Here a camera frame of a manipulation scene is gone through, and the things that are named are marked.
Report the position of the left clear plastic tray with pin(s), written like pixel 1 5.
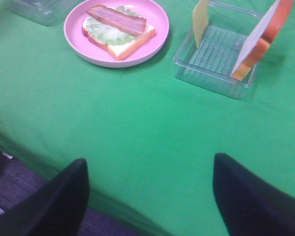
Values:
pixel 44 12

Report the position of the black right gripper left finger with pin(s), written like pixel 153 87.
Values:
pixel 57 209

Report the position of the pink round plate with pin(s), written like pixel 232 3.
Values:
pixel 150 10

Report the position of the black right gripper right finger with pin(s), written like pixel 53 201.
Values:
pixel 250 206

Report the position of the bacon strip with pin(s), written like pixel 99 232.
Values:
pixel 132 25

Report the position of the green tablecloth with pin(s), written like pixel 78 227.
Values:
pixel 148 137

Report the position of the green lettuce leaf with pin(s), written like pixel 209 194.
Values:
pixel 104 33

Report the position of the yellow cheese slice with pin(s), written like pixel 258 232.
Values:
pixel 200 20

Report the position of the clear plastic tray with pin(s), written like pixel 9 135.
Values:
pixel 44 12
pixel 210 64

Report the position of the right clear plastic tray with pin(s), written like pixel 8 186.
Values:
pixel 210 64

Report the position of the bread slice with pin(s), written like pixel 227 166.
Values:
pixel 261 37
pixel 121 52

